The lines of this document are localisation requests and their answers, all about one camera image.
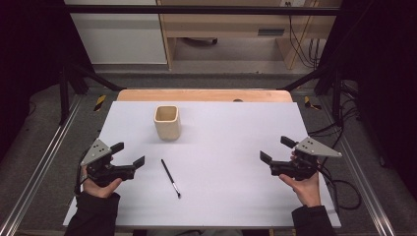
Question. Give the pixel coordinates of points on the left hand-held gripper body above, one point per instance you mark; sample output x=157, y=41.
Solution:
x=98, y=168

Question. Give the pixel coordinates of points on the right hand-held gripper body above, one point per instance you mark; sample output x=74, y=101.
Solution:
x=295, y=167

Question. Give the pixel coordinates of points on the beige square cup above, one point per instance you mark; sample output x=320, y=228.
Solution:
x=167, y=126

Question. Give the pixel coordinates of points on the person's left hand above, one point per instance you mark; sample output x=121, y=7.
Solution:
x=96, y=190

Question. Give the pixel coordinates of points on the person's right hand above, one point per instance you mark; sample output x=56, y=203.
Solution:
x=306, y=191

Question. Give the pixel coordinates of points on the white table board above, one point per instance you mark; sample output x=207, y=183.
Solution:
x=223, y=164

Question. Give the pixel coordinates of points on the black metal stand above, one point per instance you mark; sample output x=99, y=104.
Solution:
x=336, y=95
x=64, y=98

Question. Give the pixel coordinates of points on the wooden table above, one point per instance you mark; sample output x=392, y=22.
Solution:
x=196, y=95

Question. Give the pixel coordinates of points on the white cabinet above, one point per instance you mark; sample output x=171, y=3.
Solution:
x=121, y=39

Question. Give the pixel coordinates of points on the black curtain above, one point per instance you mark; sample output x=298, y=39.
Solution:
x=29, y=65
x=383, y=82

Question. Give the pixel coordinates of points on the light wooden desk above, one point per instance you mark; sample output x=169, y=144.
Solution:
x=229, y=24

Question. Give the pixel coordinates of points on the aluminium floor rail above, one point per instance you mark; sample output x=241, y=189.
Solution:
x=39, y=164
x=360, y=177

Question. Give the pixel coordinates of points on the black metal frame crossbar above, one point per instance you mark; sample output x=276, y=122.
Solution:
x=196, y=10

